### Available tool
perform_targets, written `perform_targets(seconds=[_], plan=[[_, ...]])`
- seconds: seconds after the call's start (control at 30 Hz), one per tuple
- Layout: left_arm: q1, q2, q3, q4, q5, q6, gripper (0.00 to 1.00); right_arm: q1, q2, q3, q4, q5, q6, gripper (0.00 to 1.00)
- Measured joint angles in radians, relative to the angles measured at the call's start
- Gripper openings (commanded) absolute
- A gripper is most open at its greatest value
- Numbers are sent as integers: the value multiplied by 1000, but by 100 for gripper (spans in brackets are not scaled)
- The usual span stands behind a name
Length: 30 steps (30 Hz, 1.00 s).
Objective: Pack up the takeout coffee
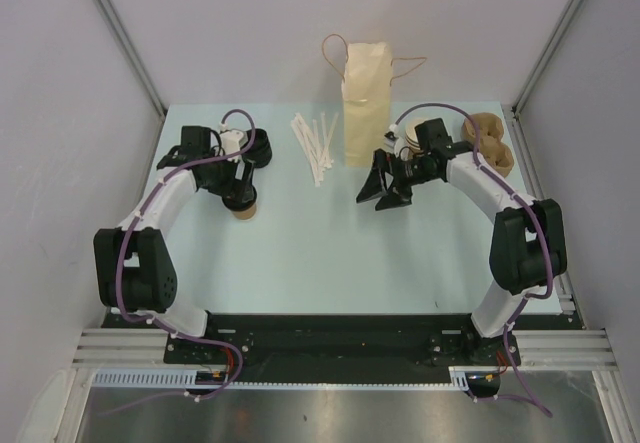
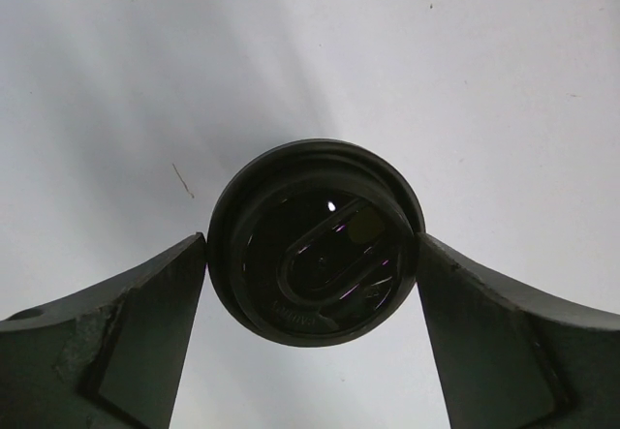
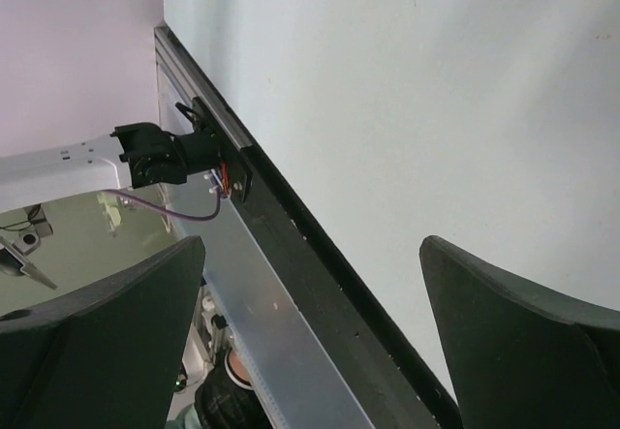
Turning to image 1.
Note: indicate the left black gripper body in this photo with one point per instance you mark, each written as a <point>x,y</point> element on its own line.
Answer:
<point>221,176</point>

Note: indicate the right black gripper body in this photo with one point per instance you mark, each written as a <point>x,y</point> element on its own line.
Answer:
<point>411,172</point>

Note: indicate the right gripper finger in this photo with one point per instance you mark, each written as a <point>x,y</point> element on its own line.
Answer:
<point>375,186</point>
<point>395,197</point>

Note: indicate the brown paper coffee cup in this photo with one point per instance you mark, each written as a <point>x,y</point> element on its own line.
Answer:
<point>246,213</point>

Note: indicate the tan paper bag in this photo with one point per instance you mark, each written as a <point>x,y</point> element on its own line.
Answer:
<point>367,76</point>

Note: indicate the black plastic cup lid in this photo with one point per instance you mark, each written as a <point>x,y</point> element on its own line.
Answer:
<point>241,202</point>

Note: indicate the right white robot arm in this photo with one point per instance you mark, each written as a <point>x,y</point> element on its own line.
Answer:
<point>528,247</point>

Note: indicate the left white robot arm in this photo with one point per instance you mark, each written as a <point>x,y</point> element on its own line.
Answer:
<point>134,269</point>

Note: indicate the stack of paper cups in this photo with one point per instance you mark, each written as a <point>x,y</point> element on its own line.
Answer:
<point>407,144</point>

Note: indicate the stack of black lids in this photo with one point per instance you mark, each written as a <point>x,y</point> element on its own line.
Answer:
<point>260,153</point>

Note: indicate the pile of white straws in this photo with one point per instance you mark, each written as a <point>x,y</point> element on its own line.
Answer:
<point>315,140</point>

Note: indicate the brown pulp cup carriers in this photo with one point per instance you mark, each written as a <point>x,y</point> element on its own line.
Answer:
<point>495,152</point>

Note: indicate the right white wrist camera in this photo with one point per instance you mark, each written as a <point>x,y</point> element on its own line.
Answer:
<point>393,141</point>

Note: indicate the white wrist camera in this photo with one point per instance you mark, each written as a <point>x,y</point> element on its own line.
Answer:
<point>393,141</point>
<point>232,141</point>

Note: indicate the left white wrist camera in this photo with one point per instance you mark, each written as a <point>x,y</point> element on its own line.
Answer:
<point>232,141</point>

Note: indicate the white cable duct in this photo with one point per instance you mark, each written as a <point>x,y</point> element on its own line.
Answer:
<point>205,380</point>

